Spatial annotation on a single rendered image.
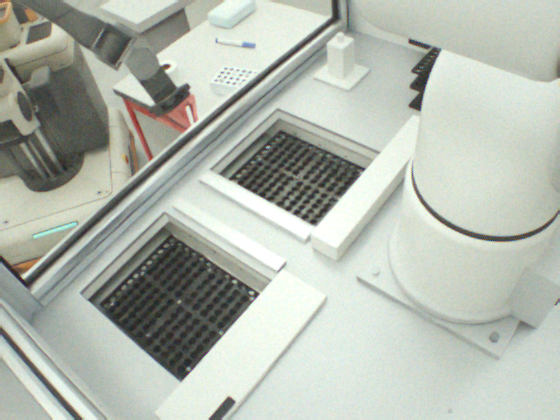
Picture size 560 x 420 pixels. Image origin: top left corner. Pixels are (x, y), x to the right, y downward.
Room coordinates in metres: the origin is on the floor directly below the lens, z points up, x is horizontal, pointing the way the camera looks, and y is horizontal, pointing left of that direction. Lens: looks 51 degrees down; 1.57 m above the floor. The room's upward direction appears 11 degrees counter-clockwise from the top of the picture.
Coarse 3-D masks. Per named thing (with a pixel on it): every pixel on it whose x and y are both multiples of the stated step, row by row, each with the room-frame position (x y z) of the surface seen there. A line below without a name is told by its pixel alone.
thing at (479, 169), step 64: (384, 0) 0.23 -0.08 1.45; (448, 0) 0.21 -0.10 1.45; (512, 0) 0.19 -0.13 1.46; (448, 64) 0.37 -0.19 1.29; (512, 64) 0.19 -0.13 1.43; (448, 128) 0.34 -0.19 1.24; (512, 128) 0.30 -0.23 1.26; (448, 192) 0.31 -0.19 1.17; (512, 192) 0.27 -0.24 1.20; (384, 256) 0.38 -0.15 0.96; (448, 256) 0.28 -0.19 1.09; (512, 256) 0.25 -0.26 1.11; (448, 320) 0.26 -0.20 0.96; (512, 320) 0.24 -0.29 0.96
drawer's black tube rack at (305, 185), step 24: (288, 144) 0.72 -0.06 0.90; (312, 144) 0.70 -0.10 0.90; (264, 168) 0.67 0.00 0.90; (288, 168) 0.66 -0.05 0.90; (312, 168) 0.64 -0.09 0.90; (336, 168) 0.63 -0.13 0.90; (360, 168) 0.62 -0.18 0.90; (264, 192) 0.60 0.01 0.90; (288, 192) 0.59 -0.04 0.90; (312, 192) 0.58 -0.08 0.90; (336, 192) 0.57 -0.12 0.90; (312, 216) 0.53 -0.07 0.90
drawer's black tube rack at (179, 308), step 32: (160, 256) 0.51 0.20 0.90; (192, 256) 0.49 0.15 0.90; (128, 288) 0.45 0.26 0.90; (160, 288) 0.44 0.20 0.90; (192, 288) 0.43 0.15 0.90; (224, 288) 0.42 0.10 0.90; (128, 320) 0.41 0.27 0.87; (160, 320) 0.38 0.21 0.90; (192, 320) 0.37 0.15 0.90; (224, 320) 0.38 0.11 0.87; (160, 352) 0.33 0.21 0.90; (192, 352) 0.32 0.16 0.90
